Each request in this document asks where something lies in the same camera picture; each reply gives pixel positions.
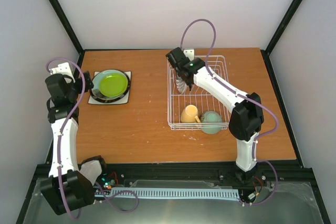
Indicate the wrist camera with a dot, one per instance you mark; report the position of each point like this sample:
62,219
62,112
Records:
190,53
63,68

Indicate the lime green small plate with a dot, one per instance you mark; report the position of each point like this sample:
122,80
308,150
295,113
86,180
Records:
113,84

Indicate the light blue cable duct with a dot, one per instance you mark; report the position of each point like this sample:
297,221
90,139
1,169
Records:
170,193

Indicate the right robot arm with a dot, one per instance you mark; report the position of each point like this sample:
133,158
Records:
246,116

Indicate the light blue plate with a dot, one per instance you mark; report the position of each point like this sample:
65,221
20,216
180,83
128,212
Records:
97,82

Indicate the white wire dish rack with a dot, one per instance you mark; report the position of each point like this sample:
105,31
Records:
204,101

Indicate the square black-rimmed plate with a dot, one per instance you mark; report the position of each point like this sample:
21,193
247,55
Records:
110,99

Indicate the floral patterned plate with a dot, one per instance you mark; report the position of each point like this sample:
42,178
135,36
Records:
180,84

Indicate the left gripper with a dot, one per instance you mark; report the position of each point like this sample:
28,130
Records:
90,84

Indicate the yellow ceramic mug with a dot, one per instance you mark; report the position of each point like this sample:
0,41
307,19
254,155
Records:
190,114

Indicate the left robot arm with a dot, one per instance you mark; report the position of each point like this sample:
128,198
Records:
69,185

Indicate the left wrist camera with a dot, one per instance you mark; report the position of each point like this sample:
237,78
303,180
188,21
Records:
63,68

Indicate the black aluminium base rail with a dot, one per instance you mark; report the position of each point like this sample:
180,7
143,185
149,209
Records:
219,173

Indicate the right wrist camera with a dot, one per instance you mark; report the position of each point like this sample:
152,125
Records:
190,53

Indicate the grey bowl under plate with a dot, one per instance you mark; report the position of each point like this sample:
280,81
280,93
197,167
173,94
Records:
97,95

